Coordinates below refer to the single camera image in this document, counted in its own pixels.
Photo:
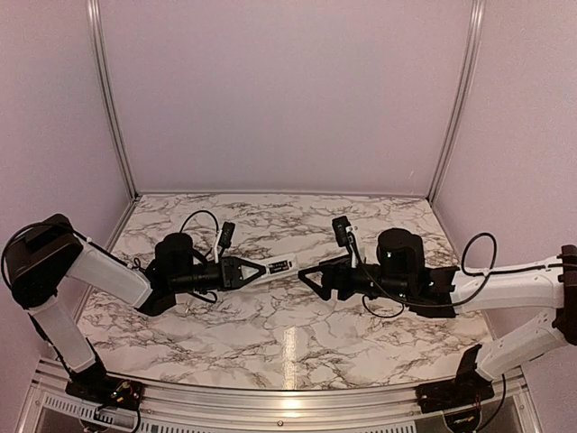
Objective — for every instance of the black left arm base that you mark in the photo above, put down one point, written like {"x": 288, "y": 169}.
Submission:
{"x": 107, "y": 391}

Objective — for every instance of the aluminium left corner post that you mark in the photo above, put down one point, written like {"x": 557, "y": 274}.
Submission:
{"x": 106, "y": 88}

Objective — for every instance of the aluminium corner post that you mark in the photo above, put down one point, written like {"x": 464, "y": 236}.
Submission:
{"x": 466, "y": 77}
{"x": 106, "y": 88}

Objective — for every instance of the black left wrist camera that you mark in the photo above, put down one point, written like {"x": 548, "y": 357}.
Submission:
{"x": 226, "y": 234}

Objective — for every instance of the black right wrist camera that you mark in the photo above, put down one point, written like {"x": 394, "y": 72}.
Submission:
{"x": 340, "y": 226}

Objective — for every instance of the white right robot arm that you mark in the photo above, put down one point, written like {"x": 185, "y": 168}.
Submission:
{"x": 400, "y": 274}

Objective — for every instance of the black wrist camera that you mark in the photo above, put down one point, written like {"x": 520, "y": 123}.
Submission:
{"x": 226, "y": 234}
{"x": 340, "y": 226}

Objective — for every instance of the aluminium right corner post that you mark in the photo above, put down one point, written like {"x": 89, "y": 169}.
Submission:
{"x": 466, "y": 77}

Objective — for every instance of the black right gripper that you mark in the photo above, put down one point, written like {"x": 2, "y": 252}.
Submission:
{"x": 334, "y": 269}

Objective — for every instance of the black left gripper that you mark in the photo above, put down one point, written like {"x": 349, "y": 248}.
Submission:
{"x": 228, "y": 271}

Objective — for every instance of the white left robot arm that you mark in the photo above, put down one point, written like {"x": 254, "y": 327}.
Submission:
{"x": 40, "y": 256}

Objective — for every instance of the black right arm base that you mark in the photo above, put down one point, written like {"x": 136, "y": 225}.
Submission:
{"x": 467, "y": 387}

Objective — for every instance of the aluminium front frame rail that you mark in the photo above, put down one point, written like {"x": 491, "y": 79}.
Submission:
{"x": 173, "y": 407}

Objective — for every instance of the white remote control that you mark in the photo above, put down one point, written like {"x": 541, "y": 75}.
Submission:
{"x": 279, "y": 267}

